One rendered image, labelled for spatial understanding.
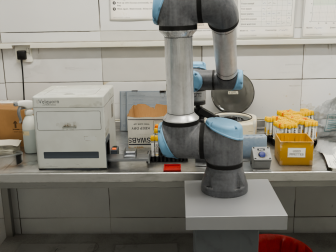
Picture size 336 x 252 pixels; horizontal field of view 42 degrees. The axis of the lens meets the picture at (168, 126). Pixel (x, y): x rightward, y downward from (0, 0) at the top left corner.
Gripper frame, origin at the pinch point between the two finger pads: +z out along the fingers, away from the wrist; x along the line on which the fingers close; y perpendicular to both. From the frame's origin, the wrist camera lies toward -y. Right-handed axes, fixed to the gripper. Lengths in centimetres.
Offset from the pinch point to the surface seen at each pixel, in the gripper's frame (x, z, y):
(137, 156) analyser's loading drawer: 4.1, 2.1, 26.2
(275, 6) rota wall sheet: -56, -57, -38
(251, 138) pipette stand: -3.4, -3.3, -20.5
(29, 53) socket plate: -54, -35, 88
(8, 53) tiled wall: -55, -35, 99
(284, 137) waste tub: -8.9, -2.1, -35.4
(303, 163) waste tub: 4.0, 5.1, -40.5
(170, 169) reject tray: 8.4, 5.9, 12.5
